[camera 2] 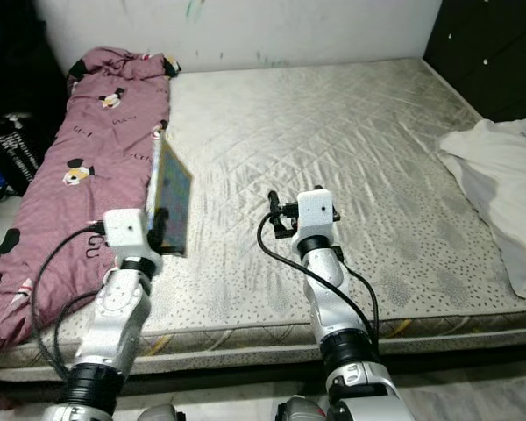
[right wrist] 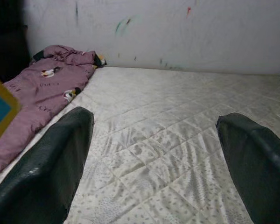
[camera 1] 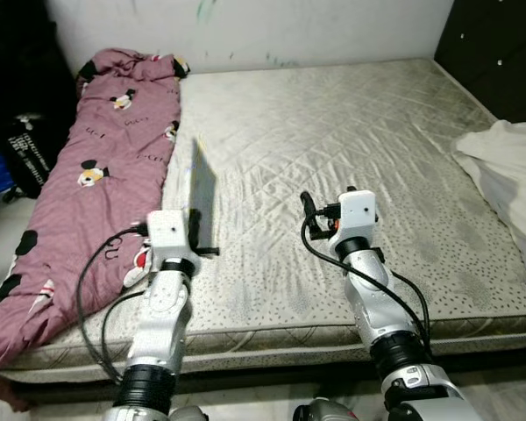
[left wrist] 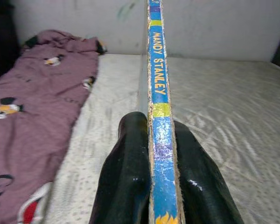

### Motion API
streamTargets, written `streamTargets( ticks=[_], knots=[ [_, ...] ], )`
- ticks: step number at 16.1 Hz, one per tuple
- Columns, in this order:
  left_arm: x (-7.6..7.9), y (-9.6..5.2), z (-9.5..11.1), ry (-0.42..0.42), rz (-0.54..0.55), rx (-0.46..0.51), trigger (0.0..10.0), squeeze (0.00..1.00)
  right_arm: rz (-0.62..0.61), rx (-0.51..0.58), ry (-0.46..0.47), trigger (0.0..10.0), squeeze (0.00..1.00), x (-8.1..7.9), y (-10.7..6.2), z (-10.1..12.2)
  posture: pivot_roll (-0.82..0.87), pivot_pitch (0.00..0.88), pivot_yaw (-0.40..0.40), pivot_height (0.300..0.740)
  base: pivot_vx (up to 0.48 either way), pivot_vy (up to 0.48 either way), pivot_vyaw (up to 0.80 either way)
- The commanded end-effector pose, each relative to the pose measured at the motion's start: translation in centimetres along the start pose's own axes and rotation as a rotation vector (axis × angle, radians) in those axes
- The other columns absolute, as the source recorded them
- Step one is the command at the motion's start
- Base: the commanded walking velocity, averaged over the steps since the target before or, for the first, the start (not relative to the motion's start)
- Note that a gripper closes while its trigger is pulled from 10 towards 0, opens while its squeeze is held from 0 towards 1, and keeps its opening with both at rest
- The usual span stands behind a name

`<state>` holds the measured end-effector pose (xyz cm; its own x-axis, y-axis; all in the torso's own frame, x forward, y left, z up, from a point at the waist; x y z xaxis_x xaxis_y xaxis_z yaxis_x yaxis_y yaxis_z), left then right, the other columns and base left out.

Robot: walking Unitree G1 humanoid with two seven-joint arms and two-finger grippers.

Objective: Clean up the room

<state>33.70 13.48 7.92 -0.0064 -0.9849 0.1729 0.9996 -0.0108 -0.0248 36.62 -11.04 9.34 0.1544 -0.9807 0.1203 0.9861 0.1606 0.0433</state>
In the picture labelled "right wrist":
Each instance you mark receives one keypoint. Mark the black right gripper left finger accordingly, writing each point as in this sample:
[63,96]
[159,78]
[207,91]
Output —
[44,175]

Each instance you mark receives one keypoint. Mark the dark wooden cabinet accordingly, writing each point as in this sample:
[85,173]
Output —
[7,42]

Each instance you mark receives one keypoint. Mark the white quilted mattress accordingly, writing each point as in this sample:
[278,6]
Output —
[165,105]

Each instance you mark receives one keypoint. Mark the purple cartoon print blanket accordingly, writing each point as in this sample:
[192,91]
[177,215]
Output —
[37,98]

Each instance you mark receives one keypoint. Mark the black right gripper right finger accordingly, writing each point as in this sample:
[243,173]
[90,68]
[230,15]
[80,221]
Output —
[263,177]

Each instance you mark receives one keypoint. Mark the yellow blue children's book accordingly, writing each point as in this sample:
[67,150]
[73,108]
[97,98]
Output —
[2,112]

